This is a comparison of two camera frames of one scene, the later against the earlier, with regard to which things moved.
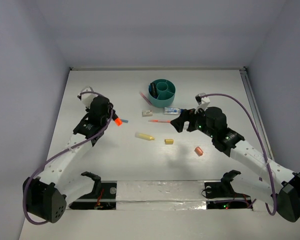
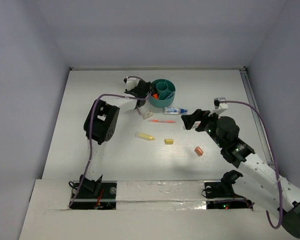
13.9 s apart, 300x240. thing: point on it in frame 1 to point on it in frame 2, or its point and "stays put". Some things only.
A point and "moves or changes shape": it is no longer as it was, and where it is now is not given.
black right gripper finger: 178,123 to 189,123
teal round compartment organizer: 166,90 stays put
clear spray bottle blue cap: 174,111 stays put
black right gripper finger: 184,116 to 196,116
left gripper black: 111,113 to 142,88
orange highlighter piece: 198,151 stays put
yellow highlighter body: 144,136 stays put
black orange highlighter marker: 118,121 moves or changes shape
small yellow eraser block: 169,141 stays put
